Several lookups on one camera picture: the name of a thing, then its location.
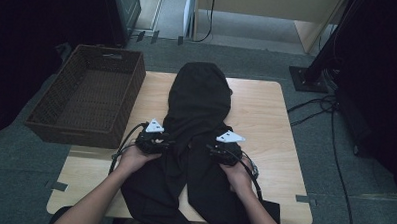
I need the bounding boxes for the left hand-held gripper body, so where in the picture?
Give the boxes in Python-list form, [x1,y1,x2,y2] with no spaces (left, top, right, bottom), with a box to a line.
[134,118,170,155]

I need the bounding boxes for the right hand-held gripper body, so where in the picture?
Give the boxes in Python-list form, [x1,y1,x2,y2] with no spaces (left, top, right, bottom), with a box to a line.
[208,129,247,167]

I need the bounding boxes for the black pants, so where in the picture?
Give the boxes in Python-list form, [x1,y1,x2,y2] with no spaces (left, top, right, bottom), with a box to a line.
[120,58,286,224]

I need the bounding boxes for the brown wicker basket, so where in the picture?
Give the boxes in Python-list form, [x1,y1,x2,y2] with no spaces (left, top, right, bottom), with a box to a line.
[23,42,148,150]

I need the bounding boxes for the person's left hand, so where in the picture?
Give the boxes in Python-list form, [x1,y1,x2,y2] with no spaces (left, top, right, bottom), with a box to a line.
[117,145,163,176]

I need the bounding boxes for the person's right hand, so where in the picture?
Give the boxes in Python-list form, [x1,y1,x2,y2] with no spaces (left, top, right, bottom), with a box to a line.
[219,156,259,194]

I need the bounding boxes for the black metal stand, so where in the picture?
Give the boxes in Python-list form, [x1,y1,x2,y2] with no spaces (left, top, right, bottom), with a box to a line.
[288,0,359,95]

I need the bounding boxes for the black chair armrest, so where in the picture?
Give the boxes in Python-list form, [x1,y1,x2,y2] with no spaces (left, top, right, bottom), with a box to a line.
[47,205,72,224]

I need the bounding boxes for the black cabinet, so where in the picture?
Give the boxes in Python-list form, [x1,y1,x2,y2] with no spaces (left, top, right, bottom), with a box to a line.
[100,0,142,48]

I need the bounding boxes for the white panel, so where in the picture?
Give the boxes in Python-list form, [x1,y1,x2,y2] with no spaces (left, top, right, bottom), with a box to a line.
[182,0,196,39]

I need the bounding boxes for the light wooden desk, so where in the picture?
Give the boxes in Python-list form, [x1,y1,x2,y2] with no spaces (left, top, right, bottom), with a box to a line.
[192,0,345,56]

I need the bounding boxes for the dark curtain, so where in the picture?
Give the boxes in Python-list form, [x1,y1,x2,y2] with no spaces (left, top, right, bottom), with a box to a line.
[0,0,106,145]
[327,0,397,205]

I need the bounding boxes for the left hand-held gripper cable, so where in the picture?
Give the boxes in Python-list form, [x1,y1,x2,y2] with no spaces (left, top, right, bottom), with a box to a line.
[107,121,149,176]

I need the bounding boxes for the hand-held gripper cable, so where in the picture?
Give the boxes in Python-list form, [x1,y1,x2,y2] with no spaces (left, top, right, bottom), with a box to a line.
[229,149,265,201]
[107,121,149,176]

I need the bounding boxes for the right hand-held gripper cable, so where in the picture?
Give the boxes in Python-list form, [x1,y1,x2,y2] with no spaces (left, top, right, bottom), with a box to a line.
[229,149,265,201]

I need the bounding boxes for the long black floor cable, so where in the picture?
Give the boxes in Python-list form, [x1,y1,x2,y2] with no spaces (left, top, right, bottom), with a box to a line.
[326,106,360,224]

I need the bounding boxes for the black hanging cable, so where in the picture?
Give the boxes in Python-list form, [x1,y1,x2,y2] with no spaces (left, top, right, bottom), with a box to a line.
[192,0,217,45]

